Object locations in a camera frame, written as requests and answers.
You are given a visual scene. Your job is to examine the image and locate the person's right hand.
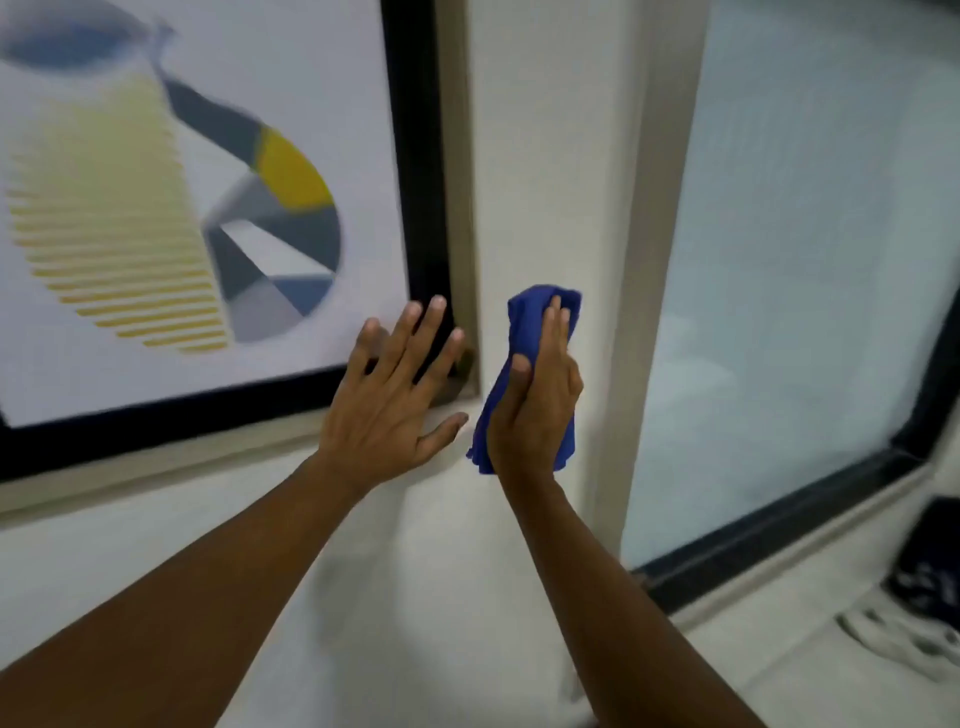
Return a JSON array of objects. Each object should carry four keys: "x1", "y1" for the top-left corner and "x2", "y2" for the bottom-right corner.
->
[{"x1": 486, "y1": 295, "x2": 585, "y2": 481}]

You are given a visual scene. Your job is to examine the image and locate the person's left hand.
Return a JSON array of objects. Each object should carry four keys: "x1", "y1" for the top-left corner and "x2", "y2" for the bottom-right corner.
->
[{"x1": 316, "y1": 295, "x2": 471, "y2": 502}]

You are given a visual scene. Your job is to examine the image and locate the blue cleaning cloth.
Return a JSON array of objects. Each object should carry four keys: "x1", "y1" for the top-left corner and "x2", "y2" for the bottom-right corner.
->
[{"x1": 465, "y1": 283, "x2": 585, "y2": 477}]

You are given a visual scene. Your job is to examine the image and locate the person's left forearm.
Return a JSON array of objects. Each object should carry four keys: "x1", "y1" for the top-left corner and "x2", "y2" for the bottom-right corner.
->
[{"x1": 0, "y1": 450, "x2": 370, "y2": 728}]

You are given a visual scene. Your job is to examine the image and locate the person's right forearm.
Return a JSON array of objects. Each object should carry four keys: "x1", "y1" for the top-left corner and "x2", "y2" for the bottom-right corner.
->
[{"x1": 495, "y1": 468, "x2": 768, "y2": 728}]

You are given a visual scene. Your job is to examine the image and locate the black framed abstract picture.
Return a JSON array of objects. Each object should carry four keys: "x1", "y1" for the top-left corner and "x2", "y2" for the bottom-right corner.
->
[{"x1": 0, "y1": 0, "x2": 482, "y2": 519}]

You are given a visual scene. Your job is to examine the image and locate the dark framed frosted window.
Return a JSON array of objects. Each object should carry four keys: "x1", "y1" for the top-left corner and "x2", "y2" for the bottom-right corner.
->
[{"x1": 619, "y1": 0, "x2": 960, "y2": 618}]

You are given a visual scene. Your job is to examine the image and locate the dark patterned bag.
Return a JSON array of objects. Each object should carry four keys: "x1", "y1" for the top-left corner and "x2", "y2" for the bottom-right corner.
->
[{"x1": 887, "y1": 498, "x2": 960, "y2": 633}]

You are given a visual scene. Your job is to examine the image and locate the white shoe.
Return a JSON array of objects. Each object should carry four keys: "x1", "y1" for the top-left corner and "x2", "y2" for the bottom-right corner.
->
[{"x1": 834, "y1": 598, "x2": 960, "y2": 685}]

